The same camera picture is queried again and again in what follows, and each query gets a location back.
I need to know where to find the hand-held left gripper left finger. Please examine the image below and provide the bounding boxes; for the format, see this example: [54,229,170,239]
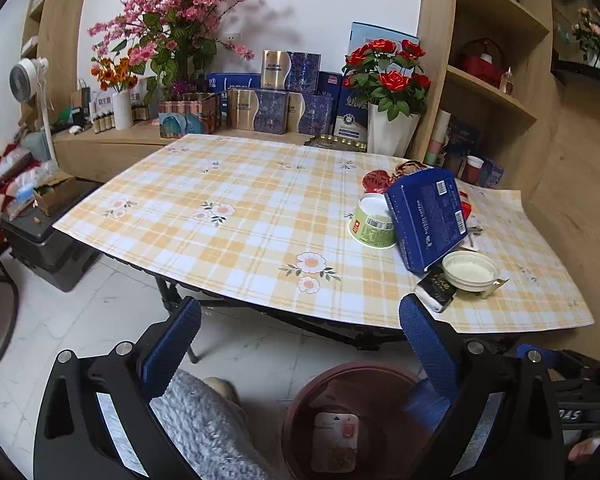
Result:
[32,297,203,480]

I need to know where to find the pink artificial blossom plant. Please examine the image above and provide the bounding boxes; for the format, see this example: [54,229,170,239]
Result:
[87,0,283,106]

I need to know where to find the pink artificial roses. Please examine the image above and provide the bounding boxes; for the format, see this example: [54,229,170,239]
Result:
[572,7,600,63]

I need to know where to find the dark blue script box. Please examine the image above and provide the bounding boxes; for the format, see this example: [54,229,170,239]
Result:
[340,85,371,116]

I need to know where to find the red basket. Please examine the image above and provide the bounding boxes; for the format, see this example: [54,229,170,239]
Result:
[460,37,506,88]

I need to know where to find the white standing fan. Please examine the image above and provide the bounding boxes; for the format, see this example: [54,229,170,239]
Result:
[8,57,57,161]

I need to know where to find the white red wrapper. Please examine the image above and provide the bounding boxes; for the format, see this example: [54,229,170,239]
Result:
[311,411,359,473]

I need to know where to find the red cup with white rim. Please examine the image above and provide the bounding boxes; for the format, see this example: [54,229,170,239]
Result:
[464,155,485,185]

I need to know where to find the blue cardboard box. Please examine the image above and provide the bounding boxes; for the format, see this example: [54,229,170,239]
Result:
[384,167,468,275]

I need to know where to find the striped basket planter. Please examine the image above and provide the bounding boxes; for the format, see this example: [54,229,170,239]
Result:
[158,92,222,138]

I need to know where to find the red crushed soda can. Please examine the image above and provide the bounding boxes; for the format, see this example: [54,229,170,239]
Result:
[362,169,397,195]

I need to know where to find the grey fuzzy slipper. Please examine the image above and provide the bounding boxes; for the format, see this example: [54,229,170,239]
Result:
[150,370,276,480]

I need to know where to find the green paper bowl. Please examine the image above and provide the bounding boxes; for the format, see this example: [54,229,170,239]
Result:
[347,192,398,251]

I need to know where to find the black counter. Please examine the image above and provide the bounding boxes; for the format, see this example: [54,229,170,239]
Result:
[550,57,600,81]

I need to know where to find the silver foil scrap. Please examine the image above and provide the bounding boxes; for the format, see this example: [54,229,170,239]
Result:
[480,277,511,301]

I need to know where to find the clear plastic bags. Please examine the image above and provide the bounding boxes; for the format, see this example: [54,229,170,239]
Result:
[0,152,56,211]

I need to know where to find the red artificial roses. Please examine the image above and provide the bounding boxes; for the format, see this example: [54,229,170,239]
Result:
[342,39,431,121]

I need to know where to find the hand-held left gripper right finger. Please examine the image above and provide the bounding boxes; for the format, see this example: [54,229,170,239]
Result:
[399,292,566,480]

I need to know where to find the white faceted vase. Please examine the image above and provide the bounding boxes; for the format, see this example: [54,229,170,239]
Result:
[367,102,422,157]

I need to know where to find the black packet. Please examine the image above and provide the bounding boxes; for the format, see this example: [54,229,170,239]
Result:
[415,266,457,312]

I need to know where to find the small blue shelf box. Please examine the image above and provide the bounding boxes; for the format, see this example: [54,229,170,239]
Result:
[480,157,506,188]

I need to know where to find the large blue shelf box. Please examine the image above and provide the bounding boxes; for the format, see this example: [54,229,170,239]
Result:
[447,120,481,156]

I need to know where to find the blue box with white band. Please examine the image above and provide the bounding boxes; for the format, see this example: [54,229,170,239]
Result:
[206,72,262,111]

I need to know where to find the black hose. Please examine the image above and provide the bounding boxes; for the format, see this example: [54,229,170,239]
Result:
[0,260,21,371]

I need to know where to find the small cardboard box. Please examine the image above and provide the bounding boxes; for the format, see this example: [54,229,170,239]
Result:
[32,172,81,216]

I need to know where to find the gold blue gift box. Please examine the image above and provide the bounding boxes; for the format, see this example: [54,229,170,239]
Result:
[287,92,335,136]
[260,50,322,96]
[226,88,289,134]

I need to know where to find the small paper bag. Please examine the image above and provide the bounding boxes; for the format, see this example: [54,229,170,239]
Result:
[71,79,93,126]

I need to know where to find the tall white vase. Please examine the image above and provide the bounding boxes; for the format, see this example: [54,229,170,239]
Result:
[112,90,133,131]

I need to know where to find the black folding table frame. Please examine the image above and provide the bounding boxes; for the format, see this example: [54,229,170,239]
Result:
[100,255,416,366]

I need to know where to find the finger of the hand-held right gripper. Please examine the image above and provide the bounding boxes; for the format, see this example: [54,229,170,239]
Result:
[516,343,568,366]

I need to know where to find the person's right hand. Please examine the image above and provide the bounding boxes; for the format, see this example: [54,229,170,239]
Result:
[567,434,600,465]

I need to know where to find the yellow plaid tablecloth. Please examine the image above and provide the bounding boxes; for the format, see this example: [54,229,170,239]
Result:
[52,132,596,333]

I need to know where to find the dark blue red-label box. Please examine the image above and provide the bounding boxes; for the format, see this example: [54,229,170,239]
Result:
[317,71,346,111]

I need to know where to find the row of small brown bottles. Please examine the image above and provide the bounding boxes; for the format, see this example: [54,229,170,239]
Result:
[91,102,148,135]

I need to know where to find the person's left foot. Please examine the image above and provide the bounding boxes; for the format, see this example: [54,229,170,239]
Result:
[204,376,242,406]

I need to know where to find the stack of pastel cups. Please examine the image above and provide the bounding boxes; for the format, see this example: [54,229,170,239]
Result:
[425,110,452,168]

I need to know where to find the maroon plastic bin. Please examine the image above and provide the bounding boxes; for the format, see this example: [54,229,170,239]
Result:
[281,360,448,480]

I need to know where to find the light blue white box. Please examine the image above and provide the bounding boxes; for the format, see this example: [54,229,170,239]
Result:
[349,22,421,61]

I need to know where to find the wooden shelf unit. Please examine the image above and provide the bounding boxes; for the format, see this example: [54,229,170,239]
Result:
[410,0,556,181]

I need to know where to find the orange artificial flowers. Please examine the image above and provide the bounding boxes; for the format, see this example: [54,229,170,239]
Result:
[91,55,138,93]

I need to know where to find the black storage case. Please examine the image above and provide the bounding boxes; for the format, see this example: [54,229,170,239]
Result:
[0,180,103,293]

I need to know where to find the gold tray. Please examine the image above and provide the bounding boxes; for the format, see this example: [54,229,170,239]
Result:
[305,134,368,152]

